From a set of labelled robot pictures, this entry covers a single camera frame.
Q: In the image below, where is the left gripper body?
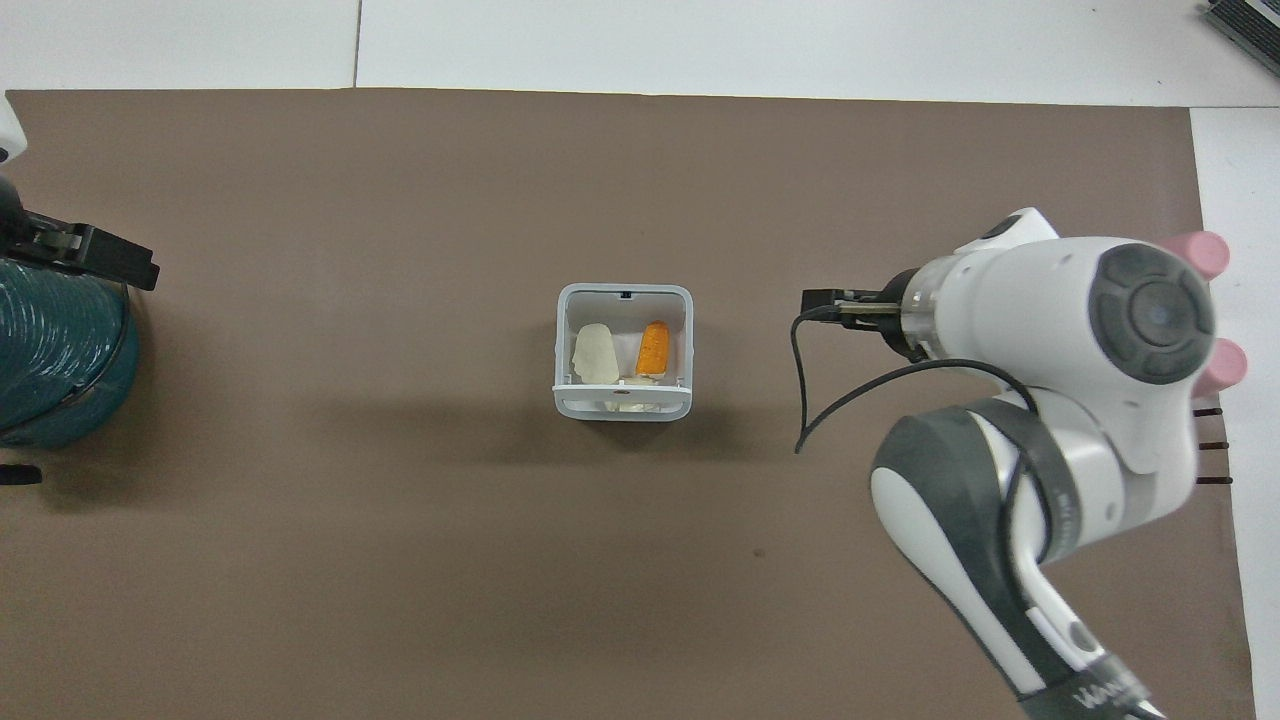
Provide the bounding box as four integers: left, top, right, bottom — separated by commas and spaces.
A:
0, 176, 63, 265

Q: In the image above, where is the small white bin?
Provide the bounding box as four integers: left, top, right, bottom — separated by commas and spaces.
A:
552, 283, 697, 423

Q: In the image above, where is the grey striped box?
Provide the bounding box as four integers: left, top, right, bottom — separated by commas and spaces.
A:
1202, 0, 1280, 64

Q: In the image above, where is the pink cylinder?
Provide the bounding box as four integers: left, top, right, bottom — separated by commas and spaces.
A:
1203, 338, 1250, 397
1166, 230, 1232, 282

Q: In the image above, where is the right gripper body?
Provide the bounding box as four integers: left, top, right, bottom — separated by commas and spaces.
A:
838, 267, 921, 363

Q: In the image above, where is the orange trash piece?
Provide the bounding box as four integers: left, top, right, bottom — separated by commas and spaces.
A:
636, 320, 671, 379

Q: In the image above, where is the beige trash piece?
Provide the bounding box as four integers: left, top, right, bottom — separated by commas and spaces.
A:
571, 322, 620, 387

